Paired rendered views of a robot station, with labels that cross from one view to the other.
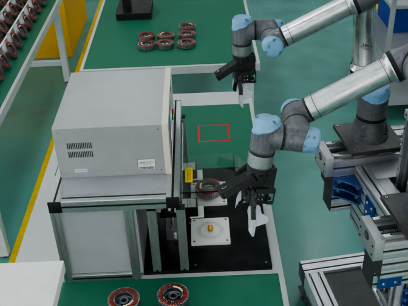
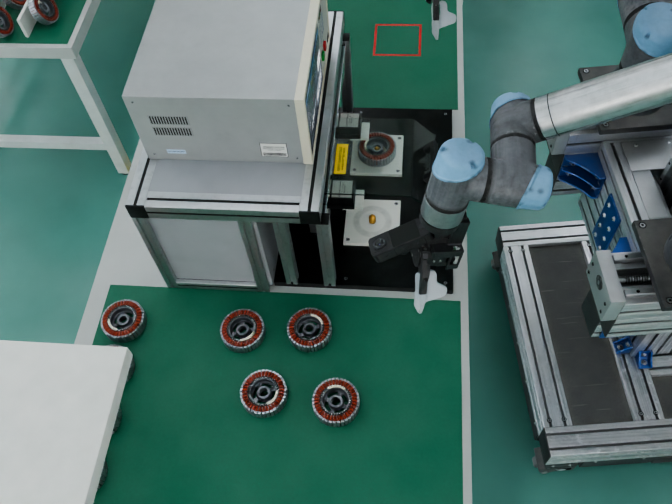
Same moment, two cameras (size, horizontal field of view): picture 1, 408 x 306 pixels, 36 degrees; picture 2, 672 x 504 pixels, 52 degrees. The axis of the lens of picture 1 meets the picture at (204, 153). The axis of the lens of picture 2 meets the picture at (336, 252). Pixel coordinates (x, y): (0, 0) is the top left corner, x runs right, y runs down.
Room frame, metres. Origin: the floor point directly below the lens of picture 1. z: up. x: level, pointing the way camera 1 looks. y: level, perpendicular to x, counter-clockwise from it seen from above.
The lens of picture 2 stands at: (0.77, -0.09, 2.32)
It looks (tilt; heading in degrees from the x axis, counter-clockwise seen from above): 57 degrees down; 10
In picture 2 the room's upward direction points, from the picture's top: 6 degrees counter-clockwise
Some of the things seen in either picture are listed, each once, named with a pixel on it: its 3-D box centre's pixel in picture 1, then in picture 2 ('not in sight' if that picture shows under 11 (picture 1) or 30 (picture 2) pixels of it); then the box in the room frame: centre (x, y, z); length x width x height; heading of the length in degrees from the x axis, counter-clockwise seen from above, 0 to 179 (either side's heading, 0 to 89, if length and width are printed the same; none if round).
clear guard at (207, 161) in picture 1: (206, 178); (368, 162); (1.86, 0.00, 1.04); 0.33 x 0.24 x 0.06; 90
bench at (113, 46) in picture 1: (175, 59); not in sight; (4.36, 0.18, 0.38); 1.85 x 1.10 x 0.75; 0
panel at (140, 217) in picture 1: (144, 186); (280, 152); (1.99, 0.24, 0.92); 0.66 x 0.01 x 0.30; 0
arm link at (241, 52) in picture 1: (241, 48); not in sight; (2.24, -0.16, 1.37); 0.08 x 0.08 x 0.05
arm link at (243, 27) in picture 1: (242, 30); not in sight; (2.24, -0.17, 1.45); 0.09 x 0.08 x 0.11; 90
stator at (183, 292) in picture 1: (173, 297); (309, 329); (1.53, 0.13, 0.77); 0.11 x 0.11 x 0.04
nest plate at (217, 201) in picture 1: (208, 193); not in sight; (2.11, -0.01, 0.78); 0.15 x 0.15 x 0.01; 0
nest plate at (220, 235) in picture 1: (210, 231); (372, 222); (1.86, -0.01, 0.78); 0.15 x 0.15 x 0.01; 0
